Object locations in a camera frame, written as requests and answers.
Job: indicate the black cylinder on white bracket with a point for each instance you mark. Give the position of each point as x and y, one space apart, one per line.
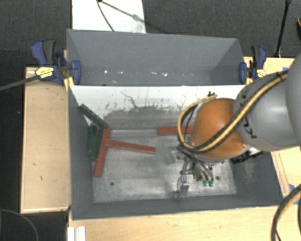
244 157

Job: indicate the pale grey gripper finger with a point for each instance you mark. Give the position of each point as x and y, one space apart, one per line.
185 188
178 188

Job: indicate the grey metal bin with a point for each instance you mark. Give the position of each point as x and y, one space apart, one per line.
145 59

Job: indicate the dark green flat block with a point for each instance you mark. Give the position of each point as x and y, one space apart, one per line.
93 116
93 142

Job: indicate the red-brown flat block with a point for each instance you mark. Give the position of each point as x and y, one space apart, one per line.
102 152
130 146
169 130

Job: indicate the pale wood board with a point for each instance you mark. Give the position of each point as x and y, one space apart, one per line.
45 139

